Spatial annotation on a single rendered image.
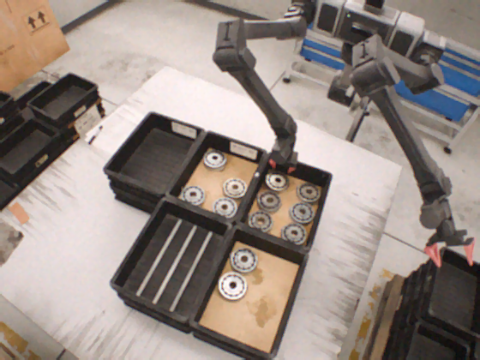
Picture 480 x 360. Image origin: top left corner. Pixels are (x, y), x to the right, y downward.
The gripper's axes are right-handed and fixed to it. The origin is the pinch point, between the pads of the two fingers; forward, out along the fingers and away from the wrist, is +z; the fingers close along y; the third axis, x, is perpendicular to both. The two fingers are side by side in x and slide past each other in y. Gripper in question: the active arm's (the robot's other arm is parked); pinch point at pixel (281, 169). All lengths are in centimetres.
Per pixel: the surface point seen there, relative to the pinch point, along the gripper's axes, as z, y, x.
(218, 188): 10.9, -24.4, -10.2
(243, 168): 11.3, -17.2, 3.8
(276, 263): 11.2, 7.6, -36.6
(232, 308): 11, -4, -58
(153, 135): 11, -64, 9
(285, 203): 11.5, 5.5, -8.5
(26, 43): 63, -267, 126
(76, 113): 41, -138, 36
